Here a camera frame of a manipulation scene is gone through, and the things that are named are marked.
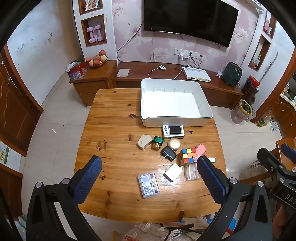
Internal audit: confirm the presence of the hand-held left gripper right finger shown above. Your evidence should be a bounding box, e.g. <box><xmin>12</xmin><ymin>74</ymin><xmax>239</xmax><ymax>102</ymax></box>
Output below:
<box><xmin>196</xmin><ymin>156</ymin><xmax>274</xmax><ymax>241</ymax></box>

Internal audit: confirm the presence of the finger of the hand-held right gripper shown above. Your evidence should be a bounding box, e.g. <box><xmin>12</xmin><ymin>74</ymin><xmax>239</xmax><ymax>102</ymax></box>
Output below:
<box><xmin>257</xmin><ymin>148</ymin><xmax>288</xmax><ymax>177</ymax></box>
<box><xmin>281</xmin><ymin>143</ymin><xmax>296</xmax><ymax>163</ymax></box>

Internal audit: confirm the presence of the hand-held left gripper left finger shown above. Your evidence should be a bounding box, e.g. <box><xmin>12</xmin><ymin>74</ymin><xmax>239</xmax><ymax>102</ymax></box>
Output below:
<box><xmin>26</xmin><ymin>155</ymin><xmax>102</xmax><ymax>241</ymax></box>

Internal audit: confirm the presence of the colourful puzzle cube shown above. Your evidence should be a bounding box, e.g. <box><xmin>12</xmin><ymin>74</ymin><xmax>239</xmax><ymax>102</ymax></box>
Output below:
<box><xmin>177</xmin><ymin>148</ymin><xmax>197</xmax><ymax>167</ymax></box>

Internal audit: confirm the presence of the white charger plug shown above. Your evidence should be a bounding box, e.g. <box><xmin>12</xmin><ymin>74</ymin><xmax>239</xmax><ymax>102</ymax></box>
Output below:
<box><xmin>163</xmin><ymin>163</ymin><xmax>184</xmax><ymax>183</ymax></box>

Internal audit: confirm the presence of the black charger plug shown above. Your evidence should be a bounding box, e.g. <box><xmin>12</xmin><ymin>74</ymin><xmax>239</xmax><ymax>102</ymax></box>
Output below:
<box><xmin>160</xmin><ymin>146</ymin><xmax>177</xmax><ymax>162</ymax></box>

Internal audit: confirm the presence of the labelled clear plastic box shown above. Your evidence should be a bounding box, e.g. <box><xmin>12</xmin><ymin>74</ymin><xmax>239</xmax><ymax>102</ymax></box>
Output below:
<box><xmin>138</xmin><ymin>173</ymin><xmax>160</xmax><ymax>199</ymax></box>

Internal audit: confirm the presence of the white storage bin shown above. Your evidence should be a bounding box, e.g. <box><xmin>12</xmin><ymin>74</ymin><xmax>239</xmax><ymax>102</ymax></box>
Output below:
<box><xmin>140</xmin><ymin>78</ymin><xmax>213</xmax><ymax>127</ymax></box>

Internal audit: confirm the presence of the printed cardboard box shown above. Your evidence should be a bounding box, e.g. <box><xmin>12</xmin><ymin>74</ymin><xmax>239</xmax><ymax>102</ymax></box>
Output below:
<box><xmin>247</xmin><ymin>160</ymin><xmax>264</xmax><ymax>171</ymax></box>

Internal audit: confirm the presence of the pink scalloped disc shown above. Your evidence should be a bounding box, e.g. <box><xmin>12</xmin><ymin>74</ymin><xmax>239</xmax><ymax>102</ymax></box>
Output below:
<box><xmin>196</xmin><ymin>144</ymin><xmax>207</xmax><ymax>157</ymax></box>

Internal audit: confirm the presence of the round beige compact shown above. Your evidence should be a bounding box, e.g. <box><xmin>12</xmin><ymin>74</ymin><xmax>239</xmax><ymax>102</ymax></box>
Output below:
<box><xmin>168</xmin><ymin>138</ymin><xmax>183</xmax><ymax>150</ymax></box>

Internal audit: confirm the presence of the jar with yellow lid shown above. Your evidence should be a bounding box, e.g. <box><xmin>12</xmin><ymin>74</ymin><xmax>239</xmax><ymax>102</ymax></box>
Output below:
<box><xmin>231</xmin><ymin>99</ymin><xmax>255</xmax><ymax>124</ymax></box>

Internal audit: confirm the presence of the green and gold jar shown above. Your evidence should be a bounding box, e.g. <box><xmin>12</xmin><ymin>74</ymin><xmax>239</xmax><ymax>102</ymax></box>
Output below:
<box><xmin>151</xmin><ymin>136</ymin><xmax>164</xmax><ymax>151</ymax></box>

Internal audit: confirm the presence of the wooden table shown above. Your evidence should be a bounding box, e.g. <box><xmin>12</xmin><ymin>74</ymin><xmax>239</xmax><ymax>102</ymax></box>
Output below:
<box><xmin>74</xmin><ymin>88</ymin><xmax>228</xmax><ymax>224</ymax></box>

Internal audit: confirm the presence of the beige angular box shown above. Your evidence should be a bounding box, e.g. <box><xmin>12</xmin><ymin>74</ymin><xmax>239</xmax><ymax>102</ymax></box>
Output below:
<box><xmin>137</xmin><ymin>134</ymin><xmax>153</xmax><ymax>151</ymax></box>

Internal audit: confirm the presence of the jar with red lid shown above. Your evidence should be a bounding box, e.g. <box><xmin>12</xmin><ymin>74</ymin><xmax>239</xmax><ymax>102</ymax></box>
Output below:
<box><xmin>242</xmin><ymin>75</ymin><xmax>260</xmax><ymax>102</ymax></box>

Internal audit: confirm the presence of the wooden side cabinet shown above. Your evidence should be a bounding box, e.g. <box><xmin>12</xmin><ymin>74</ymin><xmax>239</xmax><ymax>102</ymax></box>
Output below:
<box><xmin>69</xmin><ymin>60</ymin><xmax>118</xmax><ymax>107</ymax></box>

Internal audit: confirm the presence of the wooden door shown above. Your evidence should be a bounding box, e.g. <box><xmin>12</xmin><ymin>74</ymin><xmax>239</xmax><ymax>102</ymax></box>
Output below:
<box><xmin>0</xmin><ymin>44</ymin><xmax>44</xmax><ymax>158</ymax></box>

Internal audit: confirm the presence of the white set-top box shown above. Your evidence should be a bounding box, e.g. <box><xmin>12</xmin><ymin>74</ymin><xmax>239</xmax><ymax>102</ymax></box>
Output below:
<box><xmin>183</xmin><ymin>67</ymin><xmax>212</xmax><ymax>82</ymax></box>

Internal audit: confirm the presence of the red tissue box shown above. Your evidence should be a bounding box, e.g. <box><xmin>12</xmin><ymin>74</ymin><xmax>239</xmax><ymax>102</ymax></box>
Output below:
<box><xmin>66</xmin><ymin>61</ymin><xmax>89</xmax><ymax>80</ymax></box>

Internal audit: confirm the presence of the long wooden television cabinet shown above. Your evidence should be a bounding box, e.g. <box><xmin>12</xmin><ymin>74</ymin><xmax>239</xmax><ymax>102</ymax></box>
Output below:
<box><xmin>111</xmin><ymin>61</ymin><xmax>244</xmax><ymax>110</ymax></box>

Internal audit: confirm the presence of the pile of red peaches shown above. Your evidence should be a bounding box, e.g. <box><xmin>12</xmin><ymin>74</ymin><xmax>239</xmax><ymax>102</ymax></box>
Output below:
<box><xmin>86</xmin><ymin>50</ymin><xmax>108</xmax><ymax>66</ymax></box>

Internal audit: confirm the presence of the pink dumbbell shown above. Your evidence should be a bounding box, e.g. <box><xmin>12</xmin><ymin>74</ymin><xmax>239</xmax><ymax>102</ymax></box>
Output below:
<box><xmin>86</xmin><ymin>27</ymin><xmax>96</xmax><ymax>43</ymax></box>
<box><xmin>95</xmin><ymin>25</ymin><xmax>104</xmax><ymax>42</ymax></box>

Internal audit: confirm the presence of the framed photo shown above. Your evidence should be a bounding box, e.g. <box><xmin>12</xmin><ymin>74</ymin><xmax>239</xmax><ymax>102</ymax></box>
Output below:
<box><xmin>85</xmin><ymin>0</ymin><xmax>103</xmax><ymax>11</ymax></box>

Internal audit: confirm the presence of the small white digital camera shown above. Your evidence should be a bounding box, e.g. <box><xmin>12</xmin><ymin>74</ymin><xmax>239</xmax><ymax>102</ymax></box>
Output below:
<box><xmin>162</xmin><ymin>124</ymin><xmax>185</xmax><ymax>139</ymax></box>

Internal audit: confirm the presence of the white plug cable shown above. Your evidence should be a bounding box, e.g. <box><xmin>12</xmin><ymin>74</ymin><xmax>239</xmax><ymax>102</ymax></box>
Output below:
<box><xmin>175</xmin><ymin>59</ymin><xmax>185</xmax><ymax>80</ymax></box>

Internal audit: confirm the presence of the white charger cable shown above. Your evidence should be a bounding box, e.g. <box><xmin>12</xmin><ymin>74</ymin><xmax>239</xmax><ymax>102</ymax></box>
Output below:
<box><xmin>148</xmin><ymin>68</ymin><xmax>162</xmax><ymax>80</ymax></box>

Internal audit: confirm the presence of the white wall outlet strip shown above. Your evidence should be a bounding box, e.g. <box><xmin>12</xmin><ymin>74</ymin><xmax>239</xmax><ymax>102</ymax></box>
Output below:
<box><xmin>174</xmin><ymin>48</ymin><xmax>200</xmax><ymax>58</ymax></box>

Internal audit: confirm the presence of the black television cable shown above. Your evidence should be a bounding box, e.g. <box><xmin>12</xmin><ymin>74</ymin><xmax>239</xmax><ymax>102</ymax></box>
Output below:
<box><xmin>117</xmin><ymin>21</ymin><xmax>144</xmax><ymax>62</ymax></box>

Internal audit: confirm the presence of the black wall television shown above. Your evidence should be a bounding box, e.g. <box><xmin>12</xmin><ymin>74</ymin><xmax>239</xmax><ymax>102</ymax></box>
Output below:
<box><xmin>143</xmin><ymin>0</ymin><xmax>239</xmax><ymax>48</ymax></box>

